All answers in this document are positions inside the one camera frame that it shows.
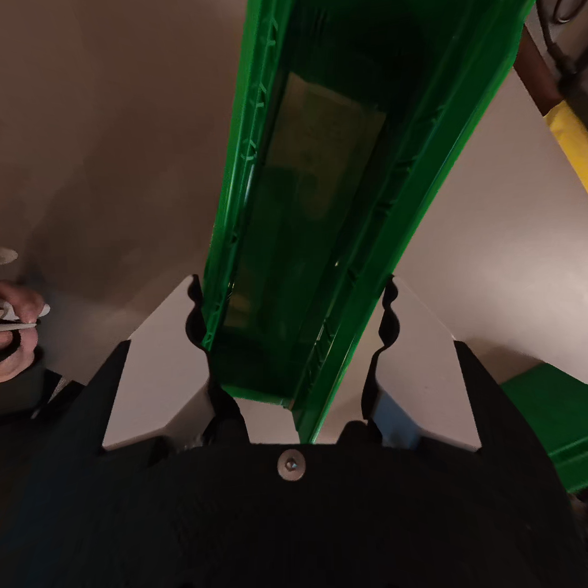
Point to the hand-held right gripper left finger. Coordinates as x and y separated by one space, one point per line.
151 390

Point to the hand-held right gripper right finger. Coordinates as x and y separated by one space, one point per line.
427 390

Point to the green plastic bin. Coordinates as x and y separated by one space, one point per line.
551 413
321 206

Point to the person's left hand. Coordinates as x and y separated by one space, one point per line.
25 298

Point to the yellow tape strip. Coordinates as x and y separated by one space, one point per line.
572 138

